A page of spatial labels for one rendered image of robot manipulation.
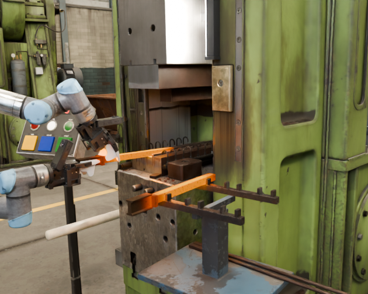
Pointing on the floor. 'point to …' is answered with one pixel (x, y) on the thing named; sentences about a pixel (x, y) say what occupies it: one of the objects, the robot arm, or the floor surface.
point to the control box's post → (72, 240)
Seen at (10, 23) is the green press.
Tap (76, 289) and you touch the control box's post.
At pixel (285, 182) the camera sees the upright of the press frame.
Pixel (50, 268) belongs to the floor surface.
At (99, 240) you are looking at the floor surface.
